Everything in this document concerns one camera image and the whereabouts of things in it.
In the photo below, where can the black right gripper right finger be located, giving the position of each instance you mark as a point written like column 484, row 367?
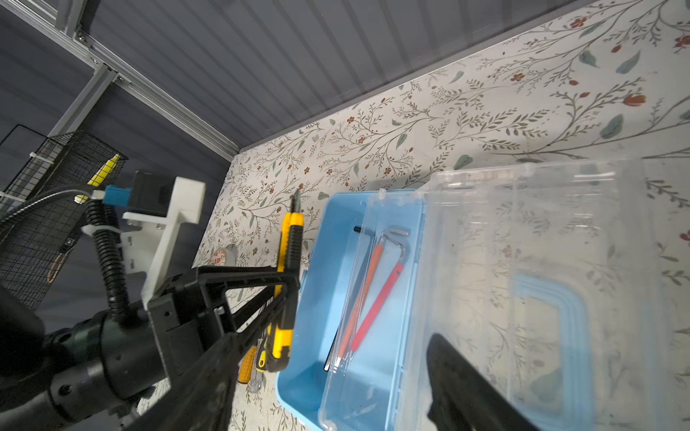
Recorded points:
column 461, row 398

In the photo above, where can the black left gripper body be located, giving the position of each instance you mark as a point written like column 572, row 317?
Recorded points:
column 99, row 364

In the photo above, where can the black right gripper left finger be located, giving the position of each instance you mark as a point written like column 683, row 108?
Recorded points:
column 203, row 400

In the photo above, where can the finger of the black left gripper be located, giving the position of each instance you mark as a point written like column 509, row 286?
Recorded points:
column 219, row 278
column 268, row 307

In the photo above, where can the yellow black utility knife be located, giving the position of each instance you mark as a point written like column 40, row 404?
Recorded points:
column 278, row 346

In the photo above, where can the light blue plastic tool box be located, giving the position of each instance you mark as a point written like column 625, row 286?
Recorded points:
column 361, row 390

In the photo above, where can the black hex key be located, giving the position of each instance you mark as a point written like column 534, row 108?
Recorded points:
column 333, row 355

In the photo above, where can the red hex key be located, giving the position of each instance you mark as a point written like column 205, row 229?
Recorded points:
column 377, row 301

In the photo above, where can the brown tape roll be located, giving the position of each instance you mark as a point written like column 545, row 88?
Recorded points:
column 226, row 256

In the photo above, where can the yellow marker in basket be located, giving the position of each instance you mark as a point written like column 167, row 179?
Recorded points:
column 101, row 175

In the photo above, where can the red handled screwdriver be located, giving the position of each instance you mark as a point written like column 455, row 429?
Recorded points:
column 258, row 379

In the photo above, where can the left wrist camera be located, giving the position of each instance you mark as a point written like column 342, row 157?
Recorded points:
column 157, row 205

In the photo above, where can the black wire wall basket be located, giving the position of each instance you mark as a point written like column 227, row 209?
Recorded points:
column 34, row 251

